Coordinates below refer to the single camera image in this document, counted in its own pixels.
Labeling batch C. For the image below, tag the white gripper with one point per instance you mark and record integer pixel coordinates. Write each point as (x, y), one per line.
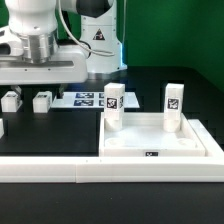
(67, 65)

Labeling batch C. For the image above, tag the white square table top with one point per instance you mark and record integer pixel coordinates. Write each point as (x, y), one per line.
(142, 135)

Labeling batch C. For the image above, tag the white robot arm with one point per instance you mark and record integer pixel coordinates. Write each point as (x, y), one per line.
(58, 42)

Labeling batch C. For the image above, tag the marker plate with tags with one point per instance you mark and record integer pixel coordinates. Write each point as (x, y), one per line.
(91, 100)

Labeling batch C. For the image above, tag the white block at left edge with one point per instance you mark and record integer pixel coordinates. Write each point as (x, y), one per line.
(1, 128)

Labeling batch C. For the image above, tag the white L-shaped obstacle fence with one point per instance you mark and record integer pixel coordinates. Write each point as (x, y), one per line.
(209, 168)

